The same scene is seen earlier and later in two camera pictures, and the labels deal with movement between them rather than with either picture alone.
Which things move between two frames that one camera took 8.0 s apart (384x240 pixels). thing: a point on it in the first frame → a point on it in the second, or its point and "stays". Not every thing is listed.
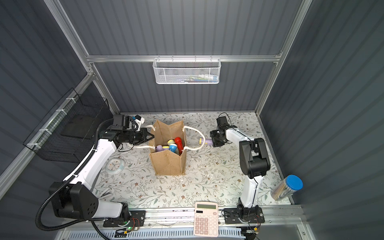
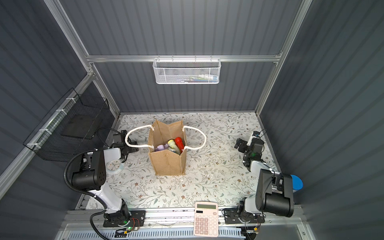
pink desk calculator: x=206 y=219 stays
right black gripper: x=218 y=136 → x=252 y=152
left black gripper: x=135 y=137 → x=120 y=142
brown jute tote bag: x=167 y=163 stays
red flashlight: x=179 y=143 stays
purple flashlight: x=158 y=148 stays
